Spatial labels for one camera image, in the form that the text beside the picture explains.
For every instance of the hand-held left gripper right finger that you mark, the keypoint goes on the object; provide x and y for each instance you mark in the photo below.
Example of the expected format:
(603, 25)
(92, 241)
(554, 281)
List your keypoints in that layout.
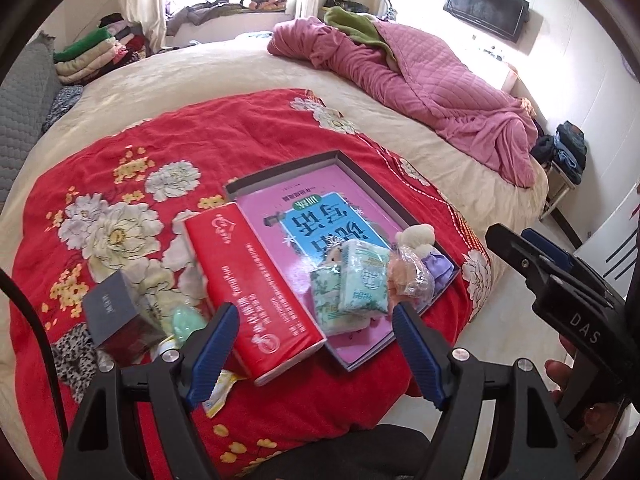
(417, 355)

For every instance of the green floral tissue pack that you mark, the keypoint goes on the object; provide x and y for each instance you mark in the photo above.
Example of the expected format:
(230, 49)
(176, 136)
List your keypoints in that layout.
(325, 295)

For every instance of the person's right hand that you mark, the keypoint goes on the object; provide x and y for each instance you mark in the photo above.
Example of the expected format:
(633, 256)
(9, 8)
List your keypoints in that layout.
(559, 377)

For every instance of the small black box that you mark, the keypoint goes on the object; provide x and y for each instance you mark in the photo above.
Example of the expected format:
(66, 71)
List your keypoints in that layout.
(110, 305)

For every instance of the grey quilted headboard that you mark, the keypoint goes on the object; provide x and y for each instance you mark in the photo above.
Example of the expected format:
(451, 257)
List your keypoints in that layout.
(22, 105)

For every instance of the brown plush toy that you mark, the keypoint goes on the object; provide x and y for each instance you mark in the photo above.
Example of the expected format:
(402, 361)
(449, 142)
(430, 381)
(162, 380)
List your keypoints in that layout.
(525, 106)

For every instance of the red tissue pack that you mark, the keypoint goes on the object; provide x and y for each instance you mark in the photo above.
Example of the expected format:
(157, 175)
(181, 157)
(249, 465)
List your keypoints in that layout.
(260, 285)

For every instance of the yellow snack packet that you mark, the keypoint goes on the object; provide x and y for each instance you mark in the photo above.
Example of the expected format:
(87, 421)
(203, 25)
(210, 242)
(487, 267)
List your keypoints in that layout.
(220, 392)

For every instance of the red floral blanket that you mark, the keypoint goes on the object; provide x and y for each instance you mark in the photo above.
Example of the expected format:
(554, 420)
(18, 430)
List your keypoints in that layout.
(250, 125)

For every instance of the bed with beige sheet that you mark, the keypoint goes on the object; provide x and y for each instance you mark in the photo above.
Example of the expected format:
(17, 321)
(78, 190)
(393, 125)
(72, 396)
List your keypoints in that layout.
(200, 70)

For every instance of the light green tissue pack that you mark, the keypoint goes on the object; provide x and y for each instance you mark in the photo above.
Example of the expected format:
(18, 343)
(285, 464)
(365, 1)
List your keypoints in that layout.
(365, 275)

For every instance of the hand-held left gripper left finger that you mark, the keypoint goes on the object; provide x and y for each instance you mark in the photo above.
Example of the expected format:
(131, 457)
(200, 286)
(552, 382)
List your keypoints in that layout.
(212, 350)

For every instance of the mint green plastic item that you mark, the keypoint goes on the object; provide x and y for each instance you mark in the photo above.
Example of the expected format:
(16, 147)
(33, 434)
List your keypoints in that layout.
(186, 324)

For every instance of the pile of grey clothes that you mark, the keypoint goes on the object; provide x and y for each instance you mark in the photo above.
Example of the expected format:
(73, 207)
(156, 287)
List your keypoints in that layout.
(200, 12)

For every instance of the leopard print cloth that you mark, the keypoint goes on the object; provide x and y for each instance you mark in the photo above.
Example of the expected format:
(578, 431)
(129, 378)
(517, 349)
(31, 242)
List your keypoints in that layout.
(75, 360)

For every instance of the pink quilted quilt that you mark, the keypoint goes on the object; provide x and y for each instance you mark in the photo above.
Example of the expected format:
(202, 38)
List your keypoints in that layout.
(440, 90)

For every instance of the orange patterned cloth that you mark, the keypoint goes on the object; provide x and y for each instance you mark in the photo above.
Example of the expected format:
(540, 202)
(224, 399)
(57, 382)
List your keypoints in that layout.
(267, 1)

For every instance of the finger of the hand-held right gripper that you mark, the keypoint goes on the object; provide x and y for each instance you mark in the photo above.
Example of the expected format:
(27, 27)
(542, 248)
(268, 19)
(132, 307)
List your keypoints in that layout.
(515, 250)
(547, 249)

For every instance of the clear plastic bag pink item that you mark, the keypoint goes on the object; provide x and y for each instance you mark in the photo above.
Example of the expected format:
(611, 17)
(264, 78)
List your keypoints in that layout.
(410, 277)

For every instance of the dark clothing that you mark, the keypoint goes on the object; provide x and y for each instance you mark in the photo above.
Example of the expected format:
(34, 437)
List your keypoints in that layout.
(340, 455)

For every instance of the green fleece blanket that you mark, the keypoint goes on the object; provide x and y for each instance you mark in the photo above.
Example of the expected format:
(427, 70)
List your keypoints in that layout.
(355, 27)

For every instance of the stack of folded clothes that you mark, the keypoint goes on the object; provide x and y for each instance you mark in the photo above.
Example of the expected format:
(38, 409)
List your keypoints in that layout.
(95, 55)

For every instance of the dark patterned pillow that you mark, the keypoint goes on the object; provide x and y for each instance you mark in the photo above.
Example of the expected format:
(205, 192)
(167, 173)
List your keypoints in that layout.
(62, 107)

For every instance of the pile of dark clothes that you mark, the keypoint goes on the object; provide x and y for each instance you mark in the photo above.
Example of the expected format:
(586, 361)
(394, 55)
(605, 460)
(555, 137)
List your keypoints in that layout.
(562, 147)

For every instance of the black wall television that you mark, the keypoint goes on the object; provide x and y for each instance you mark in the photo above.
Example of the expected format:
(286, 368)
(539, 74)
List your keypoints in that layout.
(487, 7)

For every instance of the white desk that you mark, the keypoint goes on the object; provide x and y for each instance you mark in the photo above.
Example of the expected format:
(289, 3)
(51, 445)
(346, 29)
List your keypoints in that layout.
(505, 77)

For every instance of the pink and blue book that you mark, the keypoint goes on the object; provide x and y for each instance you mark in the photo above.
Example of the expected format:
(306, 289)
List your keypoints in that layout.
(280, 210)

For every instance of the black bag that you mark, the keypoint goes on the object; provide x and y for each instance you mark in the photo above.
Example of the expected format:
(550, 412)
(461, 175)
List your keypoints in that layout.
(339, 4)

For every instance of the white metal chair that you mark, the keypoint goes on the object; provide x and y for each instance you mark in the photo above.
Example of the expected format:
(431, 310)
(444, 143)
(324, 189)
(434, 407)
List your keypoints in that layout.
(557, 195)

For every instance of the grey box tray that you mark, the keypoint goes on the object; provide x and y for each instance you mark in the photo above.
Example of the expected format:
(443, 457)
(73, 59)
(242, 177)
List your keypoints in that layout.
(350, 160)

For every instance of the white teddy bear purple dress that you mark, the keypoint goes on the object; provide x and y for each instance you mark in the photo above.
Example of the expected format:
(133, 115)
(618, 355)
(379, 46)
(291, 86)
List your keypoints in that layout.
(417, 237)

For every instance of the white cabinet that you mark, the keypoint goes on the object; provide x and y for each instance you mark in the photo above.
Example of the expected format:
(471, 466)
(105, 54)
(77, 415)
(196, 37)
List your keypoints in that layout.
(615, 232)

